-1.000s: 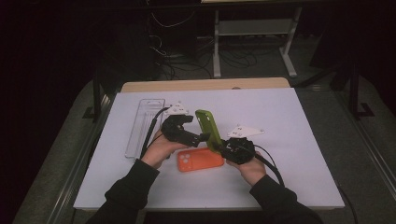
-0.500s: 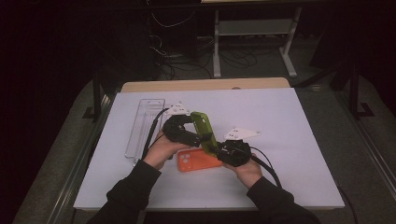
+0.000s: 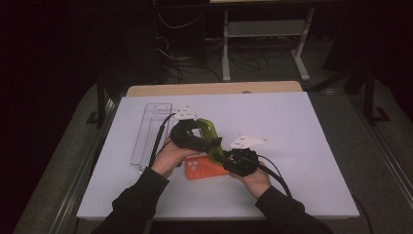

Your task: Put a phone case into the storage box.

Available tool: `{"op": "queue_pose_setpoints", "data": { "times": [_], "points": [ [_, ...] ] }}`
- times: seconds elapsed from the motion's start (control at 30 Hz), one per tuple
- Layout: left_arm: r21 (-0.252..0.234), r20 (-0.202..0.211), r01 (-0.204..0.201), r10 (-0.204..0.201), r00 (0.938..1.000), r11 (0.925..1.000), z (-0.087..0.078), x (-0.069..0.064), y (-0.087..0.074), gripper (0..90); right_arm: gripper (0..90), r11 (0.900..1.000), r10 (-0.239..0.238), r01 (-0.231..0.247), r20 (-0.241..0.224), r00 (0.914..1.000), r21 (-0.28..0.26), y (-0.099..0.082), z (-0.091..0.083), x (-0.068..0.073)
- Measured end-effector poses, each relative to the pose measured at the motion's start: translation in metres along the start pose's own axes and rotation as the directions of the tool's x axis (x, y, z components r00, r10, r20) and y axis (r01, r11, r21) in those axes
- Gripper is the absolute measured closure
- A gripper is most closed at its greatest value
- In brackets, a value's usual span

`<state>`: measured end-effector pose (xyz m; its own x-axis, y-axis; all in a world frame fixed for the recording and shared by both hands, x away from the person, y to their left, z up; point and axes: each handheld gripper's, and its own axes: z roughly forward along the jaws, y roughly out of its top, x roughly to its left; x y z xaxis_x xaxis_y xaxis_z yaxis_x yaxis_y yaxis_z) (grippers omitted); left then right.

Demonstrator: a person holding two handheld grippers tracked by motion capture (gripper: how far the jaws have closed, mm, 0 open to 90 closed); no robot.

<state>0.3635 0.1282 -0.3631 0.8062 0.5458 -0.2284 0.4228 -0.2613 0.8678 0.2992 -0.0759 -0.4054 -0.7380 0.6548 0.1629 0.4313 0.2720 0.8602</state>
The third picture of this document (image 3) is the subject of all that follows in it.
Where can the black metal stand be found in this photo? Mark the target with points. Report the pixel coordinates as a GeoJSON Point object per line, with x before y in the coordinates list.
{"type": "Point", "coordinates": [368, 94]}
{"type": "Point", "coordinates": [101, 97]}

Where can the clear plastic tray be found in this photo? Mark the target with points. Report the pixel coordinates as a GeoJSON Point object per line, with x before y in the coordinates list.
{"type": "Point", "coordinates": [149, 136]}

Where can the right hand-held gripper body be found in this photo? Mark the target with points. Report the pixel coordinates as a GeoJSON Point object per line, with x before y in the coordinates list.
{"type": "Point", "coordinates": [242, 162]}

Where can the white table cover board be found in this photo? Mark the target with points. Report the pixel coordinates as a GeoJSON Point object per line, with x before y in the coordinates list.
{"type": "Point", "coordinates": [292, 182]}

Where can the person's left hand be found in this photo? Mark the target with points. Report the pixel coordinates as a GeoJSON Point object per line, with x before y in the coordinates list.
{"type": "Point", "coordinates": [168, 159]}

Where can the green printed phone case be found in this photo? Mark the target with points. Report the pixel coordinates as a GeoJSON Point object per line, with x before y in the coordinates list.
{"type": "Point", "coordinates": [207, 128]}

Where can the wooden table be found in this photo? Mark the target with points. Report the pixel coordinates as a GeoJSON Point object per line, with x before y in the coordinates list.
{"type": "Point", "coordinates": [211, 87]}

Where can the metal rail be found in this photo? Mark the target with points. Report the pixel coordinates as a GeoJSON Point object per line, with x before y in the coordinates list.
{"type": "Point", "coordinates": [386, 152]}
{"type": "Point", "coordinates": [81, 182]}

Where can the person's right hand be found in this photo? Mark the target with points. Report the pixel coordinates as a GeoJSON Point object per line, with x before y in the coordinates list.
{"type": "Point", "coordinates": [256, 183]}

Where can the orange phone case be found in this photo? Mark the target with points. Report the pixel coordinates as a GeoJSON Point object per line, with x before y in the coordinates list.
{"type": "Point", "coordinates": [201, 170]}

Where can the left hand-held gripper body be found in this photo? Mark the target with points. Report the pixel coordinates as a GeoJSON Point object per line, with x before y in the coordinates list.
{"type": "Point", "coordinates": [185, 136]}

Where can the white metal desk frame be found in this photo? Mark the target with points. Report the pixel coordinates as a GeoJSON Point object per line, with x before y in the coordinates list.
{"type": "Point", "coordinates": [264, 28]}

